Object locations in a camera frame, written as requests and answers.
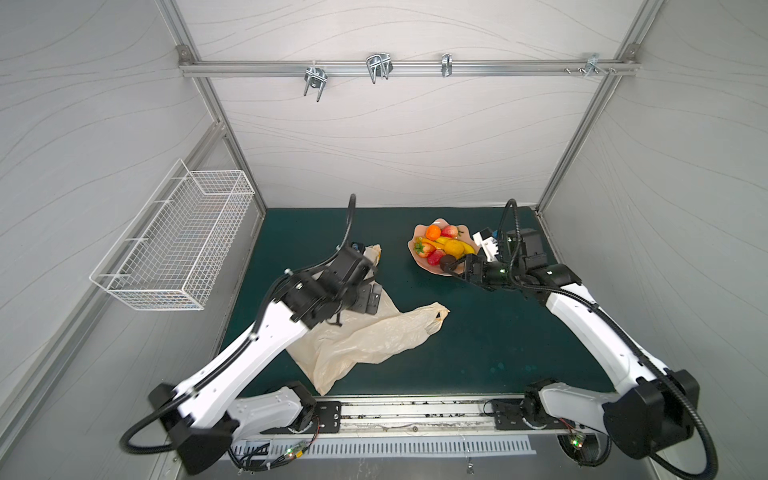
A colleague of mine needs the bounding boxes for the yellow mango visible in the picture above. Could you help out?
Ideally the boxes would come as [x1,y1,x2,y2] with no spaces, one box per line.
[443,239,466,259]

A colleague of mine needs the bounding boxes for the dark purple plum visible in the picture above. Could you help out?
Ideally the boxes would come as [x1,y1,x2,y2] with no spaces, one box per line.
[439,254,458,275]

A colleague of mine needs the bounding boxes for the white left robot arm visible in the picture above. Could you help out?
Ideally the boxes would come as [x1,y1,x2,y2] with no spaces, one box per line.
[119,238,381,475]

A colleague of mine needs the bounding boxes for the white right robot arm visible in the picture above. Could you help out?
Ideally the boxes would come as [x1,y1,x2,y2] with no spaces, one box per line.
[441,199,719,479]

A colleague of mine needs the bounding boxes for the yellow banana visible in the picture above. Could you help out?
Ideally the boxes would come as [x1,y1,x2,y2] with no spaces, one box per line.
[414,237,477,255]

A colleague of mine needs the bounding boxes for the pink scalloped fruit plate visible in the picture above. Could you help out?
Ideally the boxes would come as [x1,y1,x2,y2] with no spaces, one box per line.
[407,218,481,276]

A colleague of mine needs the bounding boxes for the red peach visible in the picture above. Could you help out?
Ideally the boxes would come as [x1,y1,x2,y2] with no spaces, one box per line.
[441,225,461,239]

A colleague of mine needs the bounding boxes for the green table mat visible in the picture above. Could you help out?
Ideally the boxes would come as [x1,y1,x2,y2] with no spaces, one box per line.
[224,208,612,396]

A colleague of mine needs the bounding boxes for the red strawberry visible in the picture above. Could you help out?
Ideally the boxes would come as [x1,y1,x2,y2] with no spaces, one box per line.
[413,239,435,258]

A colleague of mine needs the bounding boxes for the orange fruit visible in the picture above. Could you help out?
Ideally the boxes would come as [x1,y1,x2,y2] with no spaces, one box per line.
[425,224,442,241]

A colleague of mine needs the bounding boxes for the metal hook clamp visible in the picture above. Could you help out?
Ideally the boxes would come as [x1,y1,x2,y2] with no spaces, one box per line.
[303,65,328,102]
[441,53,453,78]
[365,52,393,84]
[563,53,618,78]

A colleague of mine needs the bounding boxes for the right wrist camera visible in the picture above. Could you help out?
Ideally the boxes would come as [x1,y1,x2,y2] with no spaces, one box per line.
[472,228,500,262]

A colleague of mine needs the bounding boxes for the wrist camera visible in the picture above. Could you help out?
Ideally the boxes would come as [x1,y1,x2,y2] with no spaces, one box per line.
[472,228,500,262]
[350,242,367,255]

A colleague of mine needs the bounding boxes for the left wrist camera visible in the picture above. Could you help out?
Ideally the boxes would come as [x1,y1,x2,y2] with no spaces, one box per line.
[350,242,367,255]

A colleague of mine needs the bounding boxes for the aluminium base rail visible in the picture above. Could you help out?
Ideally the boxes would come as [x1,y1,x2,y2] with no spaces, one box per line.
[258,393,594,438]

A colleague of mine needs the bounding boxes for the white slotted cable duct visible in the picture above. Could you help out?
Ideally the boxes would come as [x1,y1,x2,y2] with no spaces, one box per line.
[230,435,537,462]

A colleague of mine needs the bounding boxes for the white wire basket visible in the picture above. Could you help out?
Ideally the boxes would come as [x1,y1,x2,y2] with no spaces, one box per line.
[89,159,254,311]

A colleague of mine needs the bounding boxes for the horizontal aluminium rail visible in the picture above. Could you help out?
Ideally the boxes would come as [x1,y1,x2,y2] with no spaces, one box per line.
[179,56,641,78]

